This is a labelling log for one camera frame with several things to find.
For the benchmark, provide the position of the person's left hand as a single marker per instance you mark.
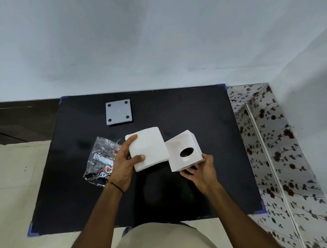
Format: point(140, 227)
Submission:
point(121, 168)

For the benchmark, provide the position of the person's right hand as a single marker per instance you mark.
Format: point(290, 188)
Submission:
point(204, 176)

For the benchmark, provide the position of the person's left thumb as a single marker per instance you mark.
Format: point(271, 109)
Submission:
point(138, 160)

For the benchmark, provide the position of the person's right thumb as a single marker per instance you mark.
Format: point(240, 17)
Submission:
point(187, 174)

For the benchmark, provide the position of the white solid foam block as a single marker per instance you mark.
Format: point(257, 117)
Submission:
point(150, 147)

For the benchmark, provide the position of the white foam block with hole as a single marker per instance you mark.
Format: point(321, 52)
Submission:
point(176, 150)

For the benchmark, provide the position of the person's right forearm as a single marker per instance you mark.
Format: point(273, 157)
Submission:
point(237, 219)

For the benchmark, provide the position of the person's left forearm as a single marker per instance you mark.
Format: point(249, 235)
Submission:
point(101, 217)

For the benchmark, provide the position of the black wrist band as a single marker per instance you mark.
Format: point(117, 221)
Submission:
point(116, 186)

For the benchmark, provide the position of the clear plastic bag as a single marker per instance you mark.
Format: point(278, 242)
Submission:
point(101, 163)

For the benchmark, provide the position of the grey square plate with holes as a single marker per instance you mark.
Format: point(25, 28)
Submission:
point(119, 112)

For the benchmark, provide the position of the beige clothing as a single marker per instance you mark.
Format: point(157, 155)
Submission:
point(163, 236)

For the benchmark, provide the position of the blue table corner guard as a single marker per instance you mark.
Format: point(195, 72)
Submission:
point(262, 210)
point(222, 86)
point(63, 99)
point(31, 231)

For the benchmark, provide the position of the floral patterned panel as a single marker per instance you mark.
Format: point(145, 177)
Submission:
point(281, 153)

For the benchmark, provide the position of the dark brown wooden furniture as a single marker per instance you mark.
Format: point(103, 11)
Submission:
point(25, 120)

